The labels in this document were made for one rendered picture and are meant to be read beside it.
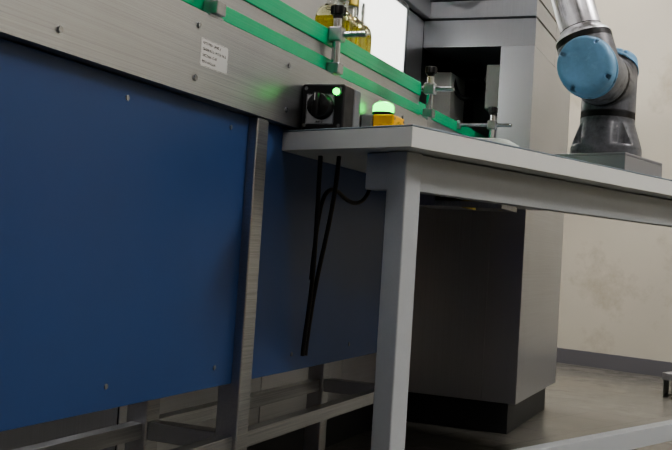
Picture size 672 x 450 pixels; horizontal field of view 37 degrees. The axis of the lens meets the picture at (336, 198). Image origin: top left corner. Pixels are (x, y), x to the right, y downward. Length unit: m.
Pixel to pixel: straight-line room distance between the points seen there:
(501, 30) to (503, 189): 1.57
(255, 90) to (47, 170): 0.49
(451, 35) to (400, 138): 1.84
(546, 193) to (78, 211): 0.99
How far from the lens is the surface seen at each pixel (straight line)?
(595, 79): 2.08
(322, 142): 1.66
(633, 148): 2.21
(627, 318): 5.59
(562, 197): 1.99
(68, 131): 1.23
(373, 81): 2.14
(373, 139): 1.58
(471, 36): 3.36
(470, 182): 1.73
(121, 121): 1.32
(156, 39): 1.35
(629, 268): 5.59
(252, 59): 1.59
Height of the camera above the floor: 0.55
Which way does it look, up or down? 3 degrees up
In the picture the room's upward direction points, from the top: 4 degrees clockwise
